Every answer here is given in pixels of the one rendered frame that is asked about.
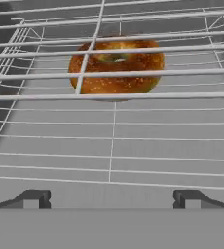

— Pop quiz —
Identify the brown seeded bagel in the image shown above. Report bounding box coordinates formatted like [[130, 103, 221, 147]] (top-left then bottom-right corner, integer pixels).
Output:
[[67, 35, 166, 102]]

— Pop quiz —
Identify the grey toaster oven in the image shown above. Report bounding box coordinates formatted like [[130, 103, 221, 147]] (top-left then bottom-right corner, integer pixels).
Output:
[[0, 0, 224, 210]]

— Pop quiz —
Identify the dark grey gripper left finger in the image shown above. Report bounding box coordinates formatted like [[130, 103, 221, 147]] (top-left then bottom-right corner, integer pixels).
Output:
[[0, 189, 52, 210]]

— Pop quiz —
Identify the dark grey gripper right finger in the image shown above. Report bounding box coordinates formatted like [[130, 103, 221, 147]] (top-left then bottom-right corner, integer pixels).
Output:
[[172, 189, 224, 210]]

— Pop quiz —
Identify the silver wire oven rack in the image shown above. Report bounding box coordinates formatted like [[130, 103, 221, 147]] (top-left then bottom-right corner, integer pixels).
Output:
[[0, 0, 224, 192]]

